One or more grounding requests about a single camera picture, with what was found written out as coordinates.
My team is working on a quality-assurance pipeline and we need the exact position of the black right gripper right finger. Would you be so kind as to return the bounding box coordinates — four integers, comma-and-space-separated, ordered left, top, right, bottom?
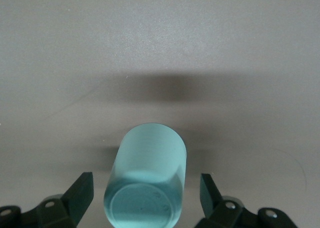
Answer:
194, 173, 297, 228

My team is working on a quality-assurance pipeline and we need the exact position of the mint green plastic cup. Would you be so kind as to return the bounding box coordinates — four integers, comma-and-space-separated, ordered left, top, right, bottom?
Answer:
103, 122, 188, 228

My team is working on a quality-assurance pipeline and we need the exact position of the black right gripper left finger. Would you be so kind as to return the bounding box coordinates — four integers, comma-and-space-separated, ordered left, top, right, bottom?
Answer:
0, 172, 95, 228

